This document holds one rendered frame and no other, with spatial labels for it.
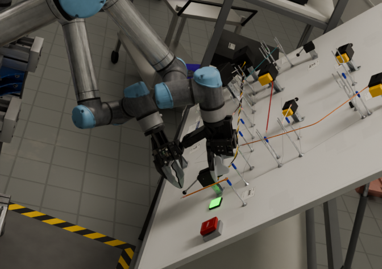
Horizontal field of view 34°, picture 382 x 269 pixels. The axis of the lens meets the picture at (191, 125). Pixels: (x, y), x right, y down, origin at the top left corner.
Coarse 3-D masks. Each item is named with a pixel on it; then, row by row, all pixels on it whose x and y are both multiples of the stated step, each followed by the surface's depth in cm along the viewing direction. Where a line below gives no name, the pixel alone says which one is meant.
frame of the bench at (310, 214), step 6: (306, 210) 259; (312, 210) 261; (306, 216) 256; (312, 216) 257; (306, 222) 252; (312, 222) 253; (306, 228) 249; (312, 228) 250; (306, 234) 245; (312, 234) 246; (306, 240) 242; (312, 240) 243; (306, 246) 239; (312, 246) 240; (312, 252) 237; (312, 258) 233; (312, 264) 230
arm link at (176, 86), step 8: (176, 72) 184; (168, 80) 181; (176, 80) 179; (184, 80) 178; (160, 88) 178; (168, 88) 177; (176, 88) 177; (184, 88) 177; (192, 88) 176; (160, 96) 177; (168, 96) 177; (176, 96) 177; (184, 96) 177; (192, 96) 177; (160, 104) 178; (168, 104) 178; (176, 104) 178; (184, 104) 179
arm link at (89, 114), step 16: (64, 32) 196; (80, 32) 195; (80, 48) 194; (80, 64) 194; (80, 80) 194; (96, 80) 197; (80, 96) 195; (96, 96) 196; (80, 112) 192; (96, 112) 195; (80, 128) 195
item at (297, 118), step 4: (292, 100) 206; (296, 100) 211; (284, 104) 207; (288, 104) 205; (292, 104) 205; (296, 104) 207; (284, 108) 205; (288, 108) 204; (292, 108) 204; (296, 108) 206; (296, 112) 207; (292, 116) 208; (296, 116) 206; (300, 116) 208; (296, 120) 209; (300, 120) 207; (292, 124) 209
